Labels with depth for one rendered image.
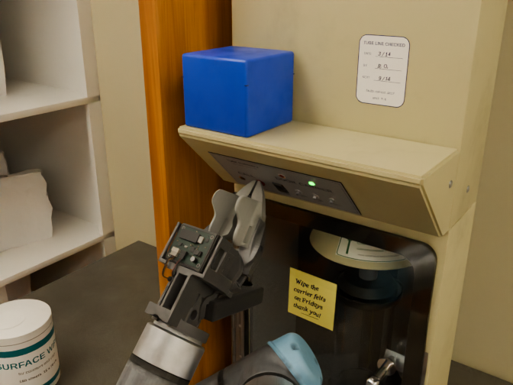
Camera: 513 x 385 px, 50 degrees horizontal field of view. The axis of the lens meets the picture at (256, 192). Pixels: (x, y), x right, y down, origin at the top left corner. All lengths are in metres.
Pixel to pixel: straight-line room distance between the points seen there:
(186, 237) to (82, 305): 0.81
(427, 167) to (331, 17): 0.22
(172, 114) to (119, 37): 0.85
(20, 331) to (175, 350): 0.52
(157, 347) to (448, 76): 0.43
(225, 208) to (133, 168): 0.99
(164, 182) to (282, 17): 0.28
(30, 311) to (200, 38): 0.64
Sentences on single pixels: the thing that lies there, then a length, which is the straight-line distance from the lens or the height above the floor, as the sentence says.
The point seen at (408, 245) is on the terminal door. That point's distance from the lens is 0.69.
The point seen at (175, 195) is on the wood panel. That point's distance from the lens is 0.81.
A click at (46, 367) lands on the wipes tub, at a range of 1.17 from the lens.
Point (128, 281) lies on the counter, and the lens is 1.50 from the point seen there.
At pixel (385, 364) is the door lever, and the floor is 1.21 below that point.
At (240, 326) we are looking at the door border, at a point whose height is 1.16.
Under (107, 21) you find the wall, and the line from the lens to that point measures 1.63.
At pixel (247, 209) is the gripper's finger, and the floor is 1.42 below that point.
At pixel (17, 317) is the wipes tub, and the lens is 1.15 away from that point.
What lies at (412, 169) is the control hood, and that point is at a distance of 0.56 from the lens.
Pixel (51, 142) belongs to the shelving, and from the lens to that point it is 1.96.
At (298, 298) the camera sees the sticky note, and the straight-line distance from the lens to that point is 0.82.
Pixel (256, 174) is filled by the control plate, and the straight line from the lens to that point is 0.70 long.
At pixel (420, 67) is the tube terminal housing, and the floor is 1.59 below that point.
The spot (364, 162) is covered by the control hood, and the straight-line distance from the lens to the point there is 0.57.
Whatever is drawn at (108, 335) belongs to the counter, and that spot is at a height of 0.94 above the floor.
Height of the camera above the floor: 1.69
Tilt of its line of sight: 22 degrees down
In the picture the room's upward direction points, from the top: straight up
